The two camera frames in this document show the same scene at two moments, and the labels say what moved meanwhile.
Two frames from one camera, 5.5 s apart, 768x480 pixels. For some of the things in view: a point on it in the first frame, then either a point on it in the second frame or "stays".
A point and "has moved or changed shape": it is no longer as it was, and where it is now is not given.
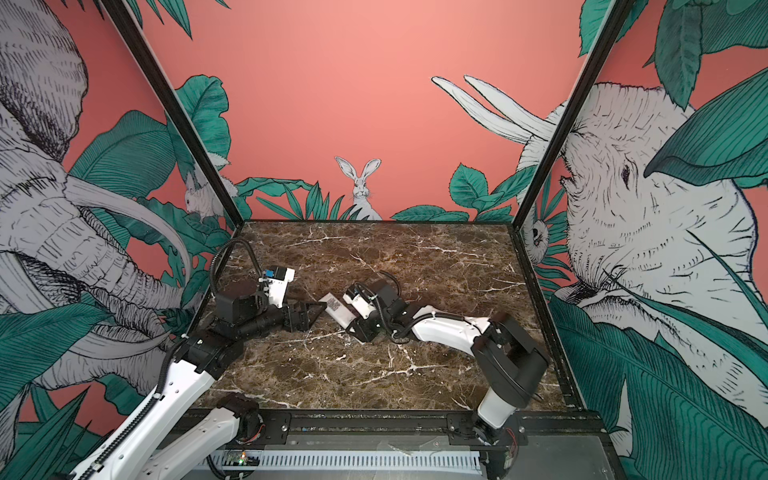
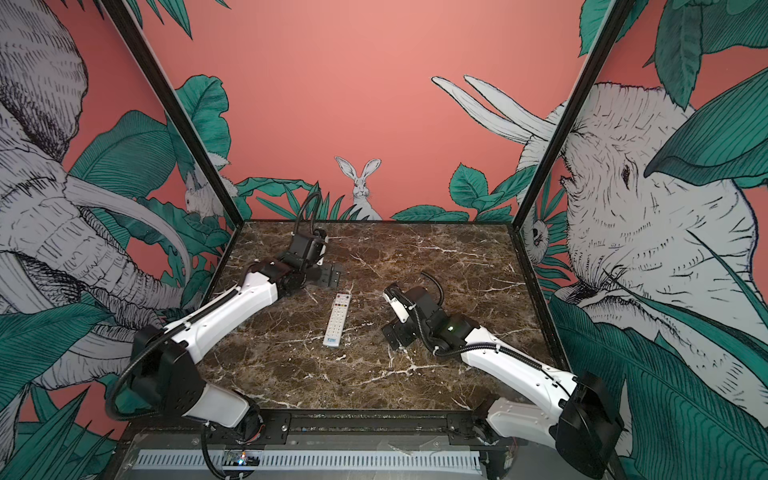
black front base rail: [314, 429] stays
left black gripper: [304, 324] → [326, 279]
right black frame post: [615, 18] stays
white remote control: [338, 311] has moved or changed shape
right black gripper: [362, 331] → [400, 329]
